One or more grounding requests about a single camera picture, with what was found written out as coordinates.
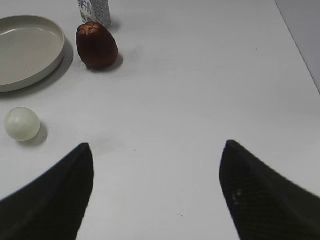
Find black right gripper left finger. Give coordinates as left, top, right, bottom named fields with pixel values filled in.
left=0, top=143, right=94, bottom=240

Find dark red apple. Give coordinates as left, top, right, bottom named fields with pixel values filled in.
left=76, top=22, right=118, bottom=69

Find white peeled egg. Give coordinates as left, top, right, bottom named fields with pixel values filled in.
left=4, top=107, right=41, bottom=142

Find beige round plate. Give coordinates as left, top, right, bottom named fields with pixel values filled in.
left=0, top=15, right=66, bottom=93

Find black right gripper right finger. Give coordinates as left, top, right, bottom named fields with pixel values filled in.
left=219, top=140, right=320, bottom=240

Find white milk carton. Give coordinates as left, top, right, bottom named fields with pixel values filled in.
left=78, top=0, right=112, bottom=28

